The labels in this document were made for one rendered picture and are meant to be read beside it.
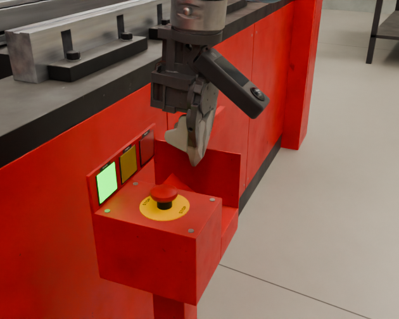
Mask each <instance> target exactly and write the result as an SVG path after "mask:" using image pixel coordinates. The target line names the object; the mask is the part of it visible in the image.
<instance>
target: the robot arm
mask: <svg viewBox="0 0 399 319"><path fill-rule="evenodd" d="M226 10H227V0H171V7H170V23H168V24H166V25H165V26H164V27H158V38H161V39H163V40H162V57H161V61H159V62H157V63H156V65H155V70H154V71H153V72H151V97H150V106H151V107H154V108H159V109H162V111H164V112H168V113H173V114H175V113H176V112H182V113H187V114H183V115H181V116H180V117H179V121H178V122H177V123H175V125H174V129H172V130H168V131H166V132H165V136H164V137H165V140H166V142H167V143H169V144H170V145H172V146H174V147H176V148H178V149H180V150H182V151H184V152H185V153H187V154H188V156H189V161H190V164H191V166H196V165H197V164H198V163H199V162H200V161H201V159H202V158H203V157H204V155H205V151H206V148H207V145H208V141H209V138H210V133H211V131H212V127H213V122H214V118H215V113H216V109H217V98H218V95H219V90H220V91H221V92H222V93H223V94H224V95H225V96H227V97H228V98H229V99H230V100H231V101H232V102H233V103H234V104H235V105H236V106H237V107H238V108H240V109H241V110H242V111H243V112H244V113H245V114H246V115H248V116H249V117H250V118H251V119H256V118H257V117H258V116H259V115H260V113H261V112H262V111H263V110H264V109H265V108H266V107H267V105H268V104H269V103H270V99H269V97H267V96H266V95H265V94H264V93H263V92H262V91H261V90H260V89H259V88H258V87H257V86H256V85H255V84H253V83H252V82H251V81H250V80H249V79H248V78H246V77H245V76H244V75H243V74H242V73H241V72H240V71H239V70H238V69H237V68H236V67H235V66H233V65H232V64H231V63H230V62H229V61H228V60H227V59H225V58H224V57H223V56H222V55H221V54H220V53H219V52H218V51H217V50H216V49H215V48H214V47H212V48H211V49H208V45H212V44H218V43H220V42H221V41H222V29H223V28H224V27H225V16H226ZM205 50H207V51H205ZM160 63H161V64H160ZM157 64H158V66H157ZM160 71H162V72H160Z"/></svg>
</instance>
